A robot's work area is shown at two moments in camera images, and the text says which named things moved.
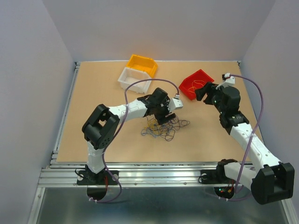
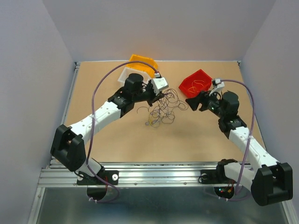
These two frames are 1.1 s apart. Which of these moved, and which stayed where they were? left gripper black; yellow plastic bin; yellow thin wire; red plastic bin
Moved: left gripper black
Stayed: red plastic bin; yellow thin wire; yellow plastic bin
